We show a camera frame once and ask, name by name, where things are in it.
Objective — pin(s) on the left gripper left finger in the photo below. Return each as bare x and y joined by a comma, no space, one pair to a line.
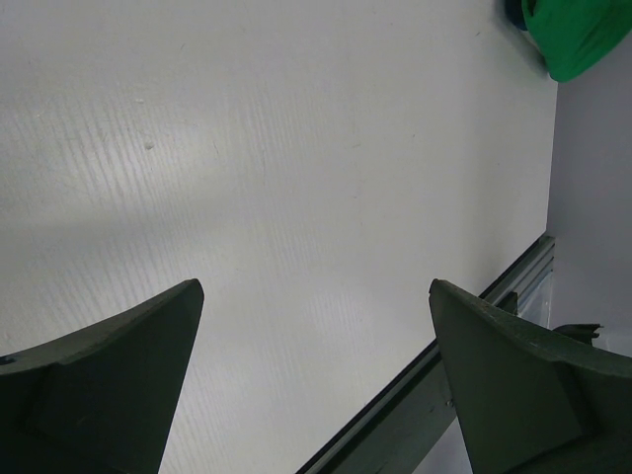
101,399

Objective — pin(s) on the green t shirt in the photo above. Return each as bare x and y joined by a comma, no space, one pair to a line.
574,35

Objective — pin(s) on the aluminium extrusion rail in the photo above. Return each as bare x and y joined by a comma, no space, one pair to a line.
518,283

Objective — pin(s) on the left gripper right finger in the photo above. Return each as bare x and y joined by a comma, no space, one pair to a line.
530,400

